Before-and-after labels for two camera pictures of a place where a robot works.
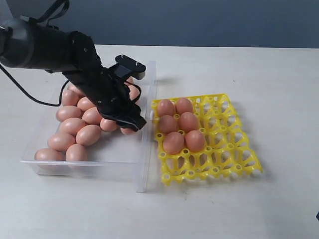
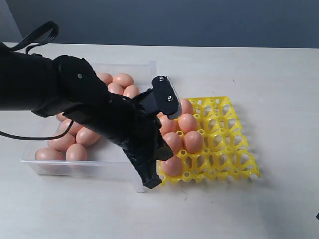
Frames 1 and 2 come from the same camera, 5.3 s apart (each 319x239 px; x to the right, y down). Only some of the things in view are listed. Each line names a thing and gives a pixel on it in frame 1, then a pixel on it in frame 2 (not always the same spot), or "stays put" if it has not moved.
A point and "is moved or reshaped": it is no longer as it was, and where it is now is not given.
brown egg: (127, 131) is moved or reshaped
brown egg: (167, 123) stays put
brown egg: (134, 93) stays put
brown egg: (188, 121) stays put
